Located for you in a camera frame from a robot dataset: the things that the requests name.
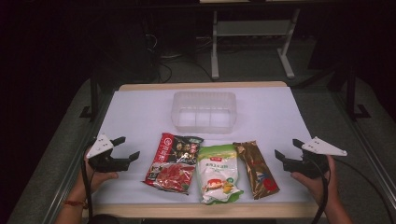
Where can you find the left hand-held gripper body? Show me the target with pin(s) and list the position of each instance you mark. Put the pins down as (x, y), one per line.
(99, 146)

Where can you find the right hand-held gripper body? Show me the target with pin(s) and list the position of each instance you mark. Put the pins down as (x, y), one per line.
(314, 155)

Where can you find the brown food packet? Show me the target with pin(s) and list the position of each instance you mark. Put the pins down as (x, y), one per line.
(257, 169)

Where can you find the red and black food packet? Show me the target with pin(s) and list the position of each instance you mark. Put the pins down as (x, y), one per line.
(174, 168)

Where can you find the white and green food packet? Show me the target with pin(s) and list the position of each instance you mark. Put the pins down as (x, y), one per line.
(218, 174)

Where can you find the clear plastic container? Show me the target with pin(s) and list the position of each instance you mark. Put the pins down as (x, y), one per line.
(204, 112)

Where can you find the person's right hand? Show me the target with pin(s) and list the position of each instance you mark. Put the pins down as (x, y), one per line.
(320, 186)

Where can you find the person's left hand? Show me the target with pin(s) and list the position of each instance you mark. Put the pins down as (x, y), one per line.
(93, 182)

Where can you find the white paper sheet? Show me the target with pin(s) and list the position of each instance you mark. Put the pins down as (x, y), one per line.
(146, 115)

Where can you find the black metal stand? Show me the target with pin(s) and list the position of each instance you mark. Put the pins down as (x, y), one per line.
(94, 99)
(351, 96)

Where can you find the white metal stand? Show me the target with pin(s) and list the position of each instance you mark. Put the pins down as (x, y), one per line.
(253, 28)

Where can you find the aluminium rail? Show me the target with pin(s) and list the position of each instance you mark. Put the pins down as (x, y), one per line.
(73, 174)
(370, 155)

